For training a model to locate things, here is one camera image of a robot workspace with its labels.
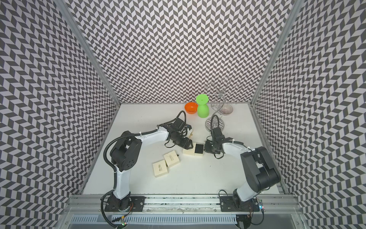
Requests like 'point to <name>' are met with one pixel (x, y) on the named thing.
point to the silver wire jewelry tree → (223, 93)
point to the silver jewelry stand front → (215, 121)
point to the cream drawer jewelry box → (190, 133)
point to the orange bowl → (191, 108)
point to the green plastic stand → (203, 109)
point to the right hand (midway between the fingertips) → (205, 151)
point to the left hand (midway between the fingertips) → (187, 146)
